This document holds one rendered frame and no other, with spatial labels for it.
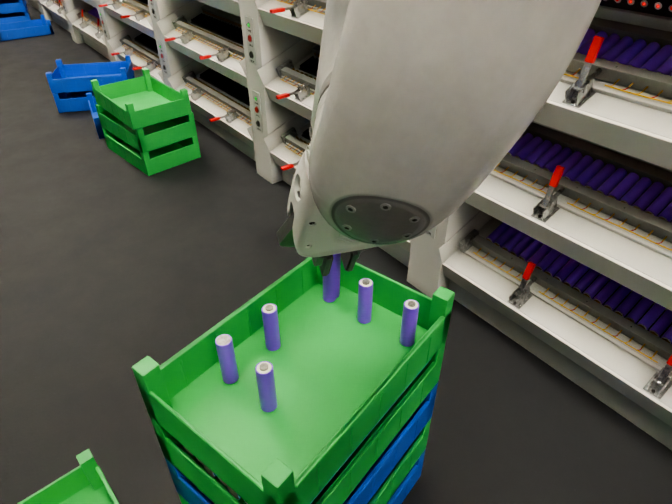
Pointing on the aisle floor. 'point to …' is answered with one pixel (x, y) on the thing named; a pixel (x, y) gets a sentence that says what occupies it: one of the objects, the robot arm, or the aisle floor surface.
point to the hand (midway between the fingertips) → (335, 252)
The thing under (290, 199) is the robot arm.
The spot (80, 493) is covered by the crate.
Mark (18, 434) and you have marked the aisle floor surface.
